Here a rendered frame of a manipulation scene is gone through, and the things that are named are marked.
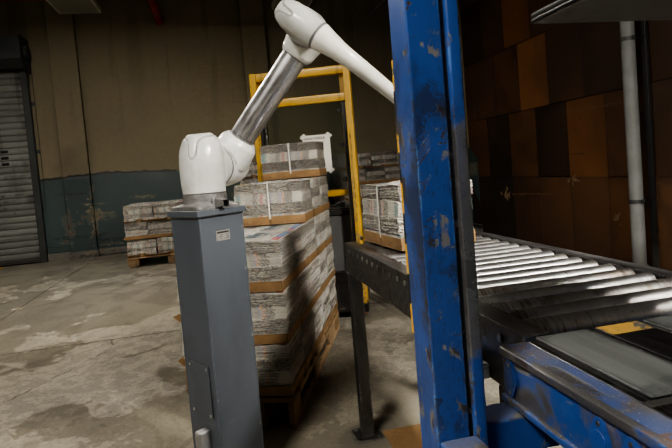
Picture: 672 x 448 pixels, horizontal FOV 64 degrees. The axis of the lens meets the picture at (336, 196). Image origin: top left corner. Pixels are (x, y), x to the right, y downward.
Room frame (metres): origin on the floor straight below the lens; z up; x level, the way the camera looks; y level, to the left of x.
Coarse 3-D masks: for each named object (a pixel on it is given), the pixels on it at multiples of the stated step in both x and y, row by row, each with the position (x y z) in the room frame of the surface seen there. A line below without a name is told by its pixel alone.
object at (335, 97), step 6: (306, 96) 3.98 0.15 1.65; (312, 96) 3.98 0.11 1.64; (318, 96) 3.97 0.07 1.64; (324, 96) 3.96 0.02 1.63; (330, 96) 3.96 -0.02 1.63; (336, 96) 3.95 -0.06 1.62; (342, 96) 3.94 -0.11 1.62; (282, 102) 4.01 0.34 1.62; (288, 102) 4.00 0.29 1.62; (294, 102) 3.99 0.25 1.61; (300, 102) 3.99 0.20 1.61; (306, 102) 3.98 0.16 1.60; (312, 102) 3.98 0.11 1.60; (318, 102) 3.97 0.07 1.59; (324, 102) 3.97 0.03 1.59; (330, 102) 4.00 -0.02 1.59
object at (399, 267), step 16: (352, 256) 2.07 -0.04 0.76; (368, 256) 1.84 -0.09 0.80; (384, 256) 1.79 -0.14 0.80; (352, 272) 2.10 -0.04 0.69; (368, 272) 1.86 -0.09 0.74; (384, 272) 1.66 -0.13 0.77; (400, 272) 1.51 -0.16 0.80; (384, 288) 1.68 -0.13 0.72; (400, 288) 1.52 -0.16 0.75; (400, 304) 1.53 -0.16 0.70; (480, 304) 1.11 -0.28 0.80; (480, 320) 1.04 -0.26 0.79; (496, 320) 0.99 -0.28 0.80; (512, 320) 0.98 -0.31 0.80; (496, 336) 0.98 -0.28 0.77; (512, 336) 0.93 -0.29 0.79; (528, 336) 0.89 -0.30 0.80; (496, 352) 0.99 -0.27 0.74; (496, 368) 0.99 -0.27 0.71
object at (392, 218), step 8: (392, 184) 1.86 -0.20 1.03; (384, 192) 1.94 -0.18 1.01; (392, 192) 1.87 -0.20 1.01; (400, 192) 1.81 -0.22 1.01; (472, 192) 1.89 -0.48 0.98; (384, 200) 1.95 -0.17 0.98; (392, 200) 1.89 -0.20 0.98; (400, 200) 1.81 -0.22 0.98; (384, 208) 1.94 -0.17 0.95; (392, 208) 1.86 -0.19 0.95; (400, 208) 1.82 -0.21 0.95; (384, 216) 1.95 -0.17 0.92; (392, 216) 1.87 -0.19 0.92; (400, 216) 1.81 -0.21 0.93; (384, 224) 1.94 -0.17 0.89; (392, 224) 1.87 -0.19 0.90; (400, 224) 1.82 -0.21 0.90; (384, 232) 1.95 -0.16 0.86; (392, 232) 1.87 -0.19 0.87; (400, 232) 1.81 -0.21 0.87
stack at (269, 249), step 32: (288, 224) 2.85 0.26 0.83; (320, 224) 3.34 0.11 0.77; (256, 256) 2.29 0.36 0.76; (288, 256) 2.40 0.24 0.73; (320, 256) 3.20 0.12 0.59; (288, 288) 2.35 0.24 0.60; (256, 320) 2.29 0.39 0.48; (288, 320) 2.32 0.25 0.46; (320, 320) 3.06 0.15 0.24; (256, 352) 2.29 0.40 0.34; (288, 352) 2.28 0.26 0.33; (288, 384) 2.28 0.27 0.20
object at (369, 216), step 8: (368, 184) 2.10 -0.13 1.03; (376, 184) 2.07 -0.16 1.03; (368, 192) 2.10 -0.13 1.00; (368, 200) 2.10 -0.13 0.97; (368, 208) 2.10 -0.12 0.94; (376, 208) 2.03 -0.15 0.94; (368, 216) 2.10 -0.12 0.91; (368, 224) 2.10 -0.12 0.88; (376, 224) 2.02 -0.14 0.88; (376, 232) 2.04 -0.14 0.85
